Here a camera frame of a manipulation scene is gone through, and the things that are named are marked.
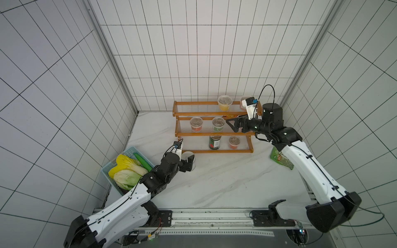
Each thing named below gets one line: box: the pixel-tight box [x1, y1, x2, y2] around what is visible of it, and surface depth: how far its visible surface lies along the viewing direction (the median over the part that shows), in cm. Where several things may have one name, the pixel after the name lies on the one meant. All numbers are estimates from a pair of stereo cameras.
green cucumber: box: [133, 152, 153, 173], surface depth 92 cm
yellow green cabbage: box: [108, 153, 149, 179], surface depth 85 cm
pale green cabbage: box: [113, 168, 144, 191], surface depth 79 cm
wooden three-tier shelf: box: [172, 100, 264, 154], surface depth 92 cm
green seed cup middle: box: [212, 116, 226, 133], surface depth 88 cm
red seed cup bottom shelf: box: [228, 135, 241, 150], surface depth 97 cm
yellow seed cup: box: [217, 94, 234, 112], surface depth 80 cm
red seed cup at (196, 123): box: [189, 116, 204, 132], surface depth 87 cm
